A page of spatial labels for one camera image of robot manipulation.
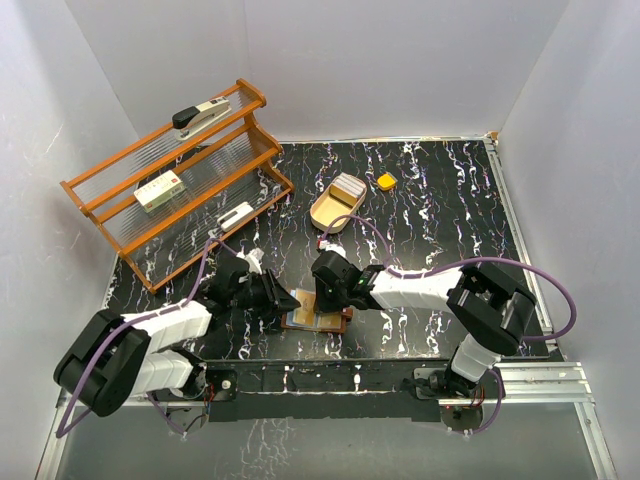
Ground white red staples box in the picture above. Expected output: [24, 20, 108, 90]
[134, 170, 184, 213]

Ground gold credit card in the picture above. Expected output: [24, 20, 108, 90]
[290, 298, 316, 328]

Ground small white stapler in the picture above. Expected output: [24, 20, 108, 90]
[217, 202, 254, 232]

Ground orange wooden shelf rack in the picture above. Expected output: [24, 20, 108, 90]
[61, 79, 295, 293]

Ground yellow tape measure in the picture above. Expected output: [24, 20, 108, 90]
[376, 173, 397, 191]

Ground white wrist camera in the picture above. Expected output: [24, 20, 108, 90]
[237, 248, 264, 274]
[318, 239, 346, 257]

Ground stack of credit cards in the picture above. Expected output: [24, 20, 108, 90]
[334, 173, 366, 198]

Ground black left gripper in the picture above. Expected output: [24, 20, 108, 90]
[229, 269, 300, 318]

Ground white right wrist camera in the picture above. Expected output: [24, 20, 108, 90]
[318, 239, 346, 257]

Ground brown leather card holder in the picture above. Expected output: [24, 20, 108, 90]
[281, 289, 353, 333]

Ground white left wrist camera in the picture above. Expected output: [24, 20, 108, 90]
[237, 248, 264, 274]

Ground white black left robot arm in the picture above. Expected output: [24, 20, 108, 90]
[53, 249, 300, 417]

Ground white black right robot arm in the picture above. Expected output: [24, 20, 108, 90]
[311, 251, 537, 397]

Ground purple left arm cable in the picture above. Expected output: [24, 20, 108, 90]
[53, 237, 251, 439]

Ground black white stapler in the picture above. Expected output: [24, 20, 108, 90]
[172, 96, 232, 142]

